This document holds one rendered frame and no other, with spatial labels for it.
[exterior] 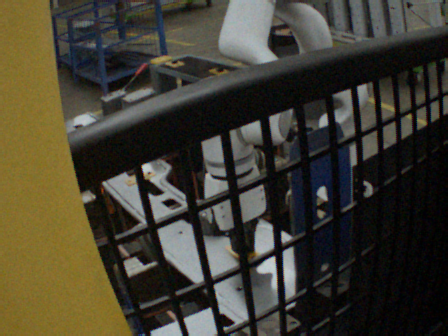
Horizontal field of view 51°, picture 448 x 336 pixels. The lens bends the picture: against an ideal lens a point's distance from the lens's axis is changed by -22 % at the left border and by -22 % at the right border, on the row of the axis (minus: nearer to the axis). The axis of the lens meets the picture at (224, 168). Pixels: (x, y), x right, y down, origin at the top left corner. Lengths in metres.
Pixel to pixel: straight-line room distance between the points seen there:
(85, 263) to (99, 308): 0.02
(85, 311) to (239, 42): 0.87
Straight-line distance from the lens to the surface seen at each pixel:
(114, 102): 2.02
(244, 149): 0.99
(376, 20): 5.70
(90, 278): 0.16
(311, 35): 1.36
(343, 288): 0.88
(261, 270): 1.08
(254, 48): 0.99
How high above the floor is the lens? 1.64
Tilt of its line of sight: 26 degrees down
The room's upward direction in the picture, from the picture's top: 9 degrees counter-clockwise
